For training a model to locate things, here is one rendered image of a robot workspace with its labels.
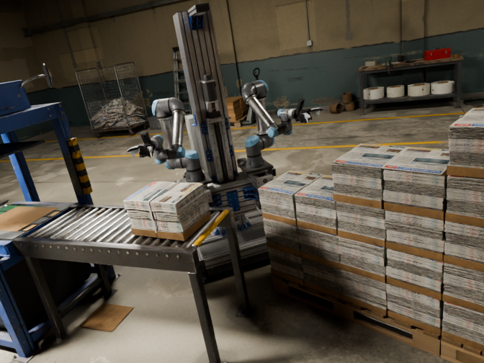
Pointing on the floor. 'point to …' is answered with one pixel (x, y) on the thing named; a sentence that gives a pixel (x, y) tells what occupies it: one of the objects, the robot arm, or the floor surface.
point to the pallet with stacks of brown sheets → (237, 110)
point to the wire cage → (117, 109)
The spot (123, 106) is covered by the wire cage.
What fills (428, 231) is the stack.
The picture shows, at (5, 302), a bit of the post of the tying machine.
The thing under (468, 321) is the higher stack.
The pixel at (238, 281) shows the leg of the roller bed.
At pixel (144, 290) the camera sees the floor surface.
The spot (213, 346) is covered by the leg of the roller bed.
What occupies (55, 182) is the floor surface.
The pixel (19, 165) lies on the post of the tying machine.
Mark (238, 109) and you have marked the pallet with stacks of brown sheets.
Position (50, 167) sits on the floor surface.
